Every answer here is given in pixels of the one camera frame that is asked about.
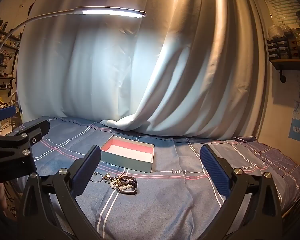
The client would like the silver chain necklace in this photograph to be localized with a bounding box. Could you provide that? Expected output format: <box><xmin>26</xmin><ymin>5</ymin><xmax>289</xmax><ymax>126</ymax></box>
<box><xmin>89</xmin><ymin>171</ymin><xmax>118</xmax><ymax>184</ymax></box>

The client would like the white pearl bracelet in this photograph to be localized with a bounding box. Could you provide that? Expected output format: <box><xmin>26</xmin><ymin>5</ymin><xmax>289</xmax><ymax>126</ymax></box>
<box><xmin>109</xmin><ymin>179</ymin><xmax>134</xmax><ymax>191</ymax></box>

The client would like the brown leather strap watch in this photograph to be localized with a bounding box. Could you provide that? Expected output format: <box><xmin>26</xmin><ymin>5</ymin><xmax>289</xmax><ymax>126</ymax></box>
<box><xmin>114</xmin><ymin>173</ymin><xmax>138</xmax><ymax>195</ymax></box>

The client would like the green box pink interior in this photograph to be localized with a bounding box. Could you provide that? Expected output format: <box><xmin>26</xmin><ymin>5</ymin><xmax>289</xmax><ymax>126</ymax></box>
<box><xmin>101</xmin><ymin>136</ymin><xmax>154</xmax><ymax>173</ymax></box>

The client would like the blue plaid bed sheet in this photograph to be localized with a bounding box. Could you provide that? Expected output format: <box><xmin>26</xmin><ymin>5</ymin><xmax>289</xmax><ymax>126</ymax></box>
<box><xmin>33</xmin><ymin>118</ymin><xmax>300</xmax><ymax>239</ymax></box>

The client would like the white gooseneck LED lamp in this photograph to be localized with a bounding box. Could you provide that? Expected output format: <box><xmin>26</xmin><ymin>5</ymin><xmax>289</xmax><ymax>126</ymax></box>
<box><xmin>0</xmin><ymin>5</ymin><xmax>147</xmax><ymax>110</ymax></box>

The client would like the white curtain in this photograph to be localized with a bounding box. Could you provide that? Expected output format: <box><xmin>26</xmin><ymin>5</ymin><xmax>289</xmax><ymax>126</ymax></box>
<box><xmin>21</xmin><ymin>0</ymin><xmax>267</xmax><ymax>139</ymax></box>

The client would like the left wall shelf unit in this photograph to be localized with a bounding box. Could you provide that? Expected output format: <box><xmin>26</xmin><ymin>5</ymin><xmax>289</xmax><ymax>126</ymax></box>
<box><xmin>0</xmin><ymin>18</ymin><xmax>20</xmax><ymax>109</ymax></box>

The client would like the right wooden wall shelf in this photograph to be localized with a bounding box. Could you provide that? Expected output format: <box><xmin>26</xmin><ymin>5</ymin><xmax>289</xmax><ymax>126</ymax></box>
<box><xmin>267</xmin><ymin>10</ymin><xmax>300</xmax><ymax>83</ymax></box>

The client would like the white wall notice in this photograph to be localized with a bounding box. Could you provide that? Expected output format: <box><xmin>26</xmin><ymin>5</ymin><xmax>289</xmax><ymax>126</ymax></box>
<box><xmin>264</xmin><ymin>0</ymin><xmax>300</xmax><ymax>29</ymax></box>

